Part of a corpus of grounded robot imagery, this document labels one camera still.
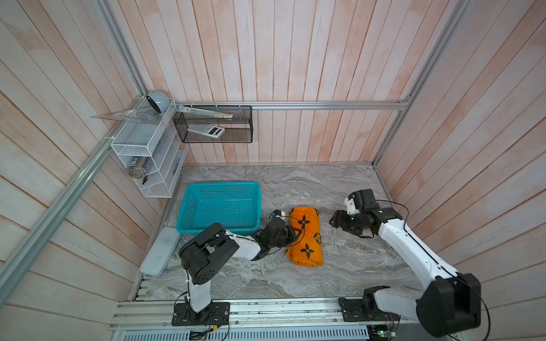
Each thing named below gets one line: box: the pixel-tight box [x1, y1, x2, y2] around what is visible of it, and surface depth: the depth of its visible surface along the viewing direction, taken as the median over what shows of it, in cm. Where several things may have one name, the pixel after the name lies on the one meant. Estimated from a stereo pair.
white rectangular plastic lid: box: [139, 226, 182, 278], surface depth 85 cm
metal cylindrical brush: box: [127, 156, 148, 179], surface depth 78 cm
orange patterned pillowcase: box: [285, 206, 324, 268], surface depth 87 cm
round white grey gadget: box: [146, 90, 170, 114], surface depth 85 cm
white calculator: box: [187, 124, 226, 139], surface depth 100 cm
